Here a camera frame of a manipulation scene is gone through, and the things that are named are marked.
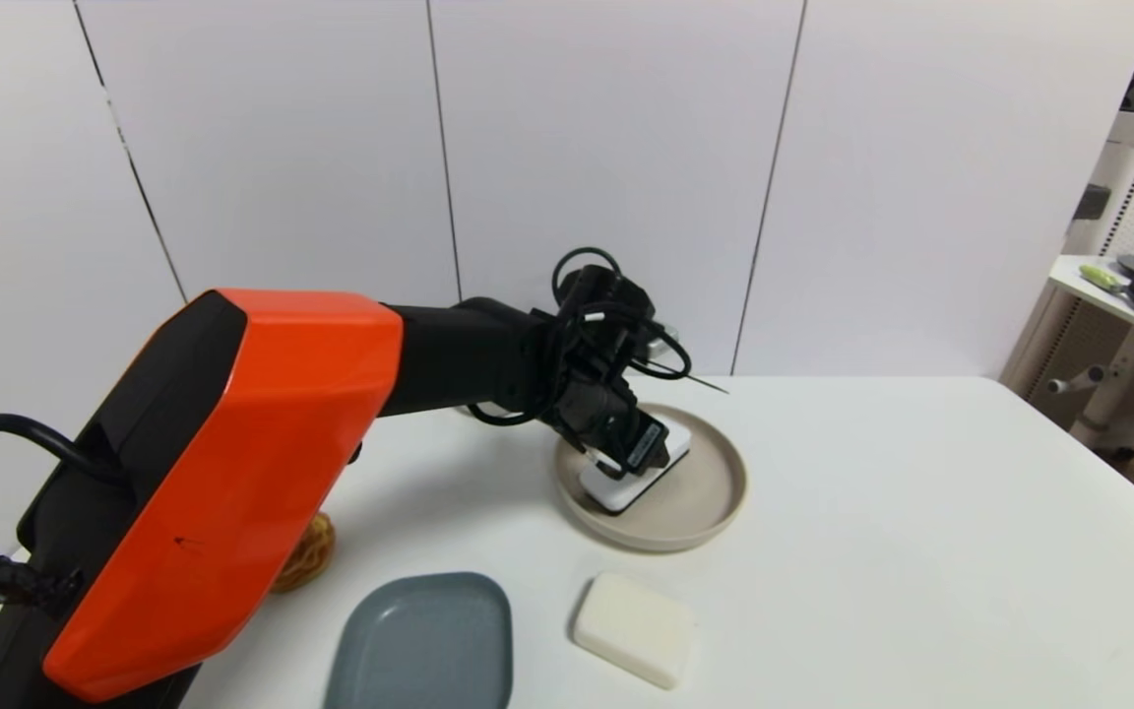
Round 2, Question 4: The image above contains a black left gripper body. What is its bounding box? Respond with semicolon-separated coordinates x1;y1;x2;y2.
555;380;669;477

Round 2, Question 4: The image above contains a white eraser with black base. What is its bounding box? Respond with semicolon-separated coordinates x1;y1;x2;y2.
579;421;693;516

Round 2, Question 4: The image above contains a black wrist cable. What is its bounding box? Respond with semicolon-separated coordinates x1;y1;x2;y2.
465;246;694;428

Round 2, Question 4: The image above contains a white rectangular soap block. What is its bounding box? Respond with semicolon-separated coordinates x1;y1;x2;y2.
571;571;697;690

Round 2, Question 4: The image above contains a round brown plate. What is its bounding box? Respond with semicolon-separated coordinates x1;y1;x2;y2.
553;402;749;553

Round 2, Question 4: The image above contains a white side table pedestal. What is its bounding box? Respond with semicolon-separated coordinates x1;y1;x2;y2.
1046;325;1134;464

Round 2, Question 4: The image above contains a grey rounded rectangular plate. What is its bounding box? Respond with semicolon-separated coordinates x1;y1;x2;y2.
323;571;515;709

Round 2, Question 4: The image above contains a golden brown bread bun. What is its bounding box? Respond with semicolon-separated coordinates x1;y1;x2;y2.
270;511;338;595

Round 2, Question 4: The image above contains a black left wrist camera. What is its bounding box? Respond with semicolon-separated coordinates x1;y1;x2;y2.
563;264;659;341

